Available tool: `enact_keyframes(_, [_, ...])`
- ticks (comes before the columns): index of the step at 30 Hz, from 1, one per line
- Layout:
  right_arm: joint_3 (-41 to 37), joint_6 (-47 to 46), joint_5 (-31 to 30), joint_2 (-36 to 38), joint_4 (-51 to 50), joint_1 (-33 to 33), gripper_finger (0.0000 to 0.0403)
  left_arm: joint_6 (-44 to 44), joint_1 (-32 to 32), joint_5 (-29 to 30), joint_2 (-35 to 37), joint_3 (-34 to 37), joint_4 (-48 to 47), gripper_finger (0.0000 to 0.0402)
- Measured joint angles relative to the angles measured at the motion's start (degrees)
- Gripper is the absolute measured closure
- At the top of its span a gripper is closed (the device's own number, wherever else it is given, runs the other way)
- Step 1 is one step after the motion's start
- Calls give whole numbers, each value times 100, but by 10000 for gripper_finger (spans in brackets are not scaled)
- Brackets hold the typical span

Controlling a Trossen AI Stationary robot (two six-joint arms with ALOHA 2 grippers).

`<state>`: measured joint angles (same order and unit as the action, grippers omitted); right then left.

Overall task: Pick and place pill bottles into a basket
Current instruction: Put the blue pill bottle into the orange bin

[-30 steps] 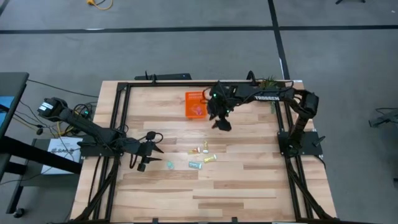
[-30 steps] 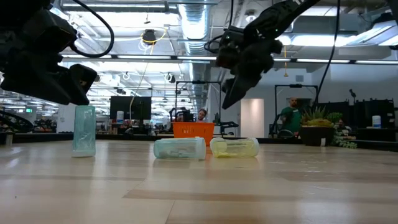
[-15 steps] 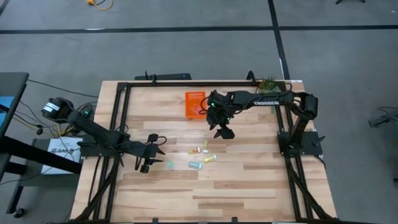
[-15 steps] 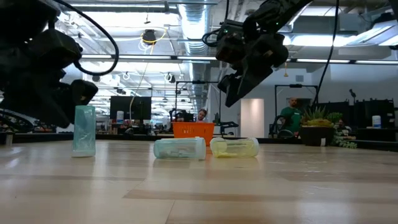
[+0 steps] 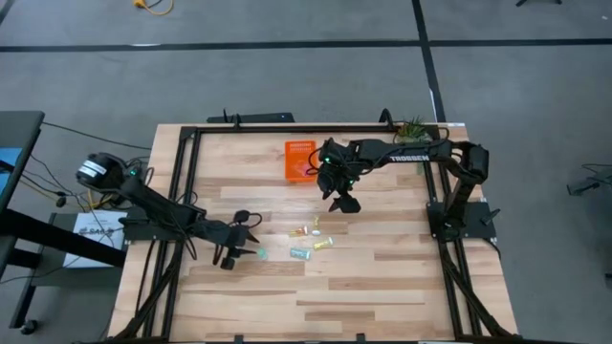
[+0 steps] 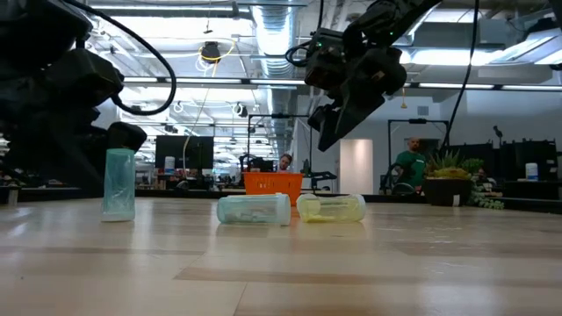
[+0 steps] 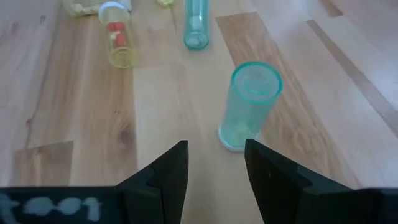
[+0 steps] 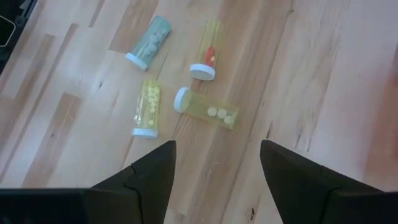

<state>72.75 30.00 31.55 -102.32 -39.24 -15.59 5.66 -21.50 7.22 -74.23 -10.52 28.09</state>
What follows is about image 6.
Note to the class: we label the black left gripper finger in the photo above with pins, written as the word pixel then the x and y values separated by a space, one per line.
pixel 127 136

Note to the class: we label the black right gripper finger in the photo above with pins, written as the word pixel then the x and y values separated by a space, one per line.
pixel 355 114
pixel 318 118

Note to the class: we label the yellow pill bottle white cap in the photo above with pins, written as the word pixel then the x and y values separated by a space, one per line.
pixel 329 208

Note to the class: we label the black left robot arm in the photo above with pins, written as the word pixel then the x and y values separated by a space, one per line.
pixel 26 26

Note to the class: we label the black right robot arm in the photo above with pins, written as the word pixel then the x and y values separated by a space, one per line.
pixel 408 13

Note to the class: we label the orange plastic basket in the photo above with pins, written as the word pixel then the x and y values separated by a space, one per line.
pixel 273 183

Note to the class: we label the teal pill bottle white cap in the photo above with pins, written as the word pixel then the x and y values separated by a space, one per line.
pixel 252 210

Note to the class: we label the yellow hanging tag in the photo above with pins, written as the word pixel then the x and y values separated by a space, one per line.
pixel 403 103

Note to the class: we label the white wipes canister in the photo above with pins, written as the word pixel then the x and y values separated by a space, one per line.
pixel 169 165
pixel 531 171

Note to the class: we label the white door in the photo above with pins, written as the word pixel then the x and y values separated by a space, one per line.
pixel 356 166

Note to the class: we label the black chair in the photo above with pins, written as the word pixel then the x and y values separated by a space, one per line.
pixel 322 176

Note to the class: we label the black computer monitor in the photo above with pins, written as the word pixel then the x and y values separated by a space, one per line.
pixel 184 152

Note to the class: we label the green succulent plant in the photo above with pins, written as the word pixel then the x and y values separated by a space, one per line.
pixel 448 166

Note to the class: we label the black ceiling device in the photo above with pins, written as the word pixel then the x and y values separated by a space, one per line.
pixel 211 50

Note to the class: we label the dark round plant pot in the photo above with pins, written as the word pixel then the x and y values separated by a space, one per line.
pixel 447 191

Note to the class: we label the small black desk lamp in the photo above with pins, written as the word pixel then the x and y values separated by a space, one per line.
pixel 497 131

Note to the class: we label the trailing green plant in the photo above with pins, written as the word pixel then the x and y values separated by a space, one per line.
pixel 483 199

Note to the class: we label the dark cabinet block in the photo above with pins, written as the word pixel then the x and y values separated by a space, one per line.
pixel 529 158

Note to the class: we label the black metal frame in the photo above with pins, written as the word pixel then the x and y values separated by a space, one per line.
pixel 417 121
pixel 281 116

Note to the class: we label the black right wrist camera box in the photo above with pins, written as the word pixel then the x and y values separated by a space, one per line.
pixel 322 61

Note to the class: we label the silver ceiling air duct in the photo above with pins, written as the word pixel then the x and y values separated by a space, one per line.
pixel 274 39

